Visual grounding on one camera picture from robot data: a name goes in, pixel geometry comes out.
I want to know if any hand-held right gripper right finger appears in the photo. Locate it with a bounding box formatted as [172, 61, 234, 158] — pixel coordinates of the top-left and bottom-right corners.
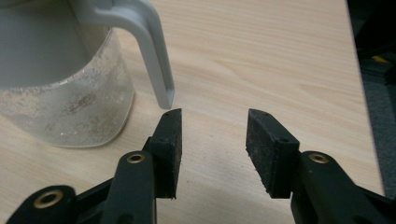
[246, 108, 387, 224]

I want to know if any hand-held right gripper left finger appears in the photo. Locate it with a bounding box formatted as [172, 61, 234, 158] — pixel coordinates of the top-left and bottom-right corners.
[101, 107, 183, 224]

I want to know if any white plastic container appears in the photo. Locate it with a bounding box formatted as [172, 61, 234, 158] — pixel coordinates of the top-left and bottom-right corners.
[0, 0, 176, 148]

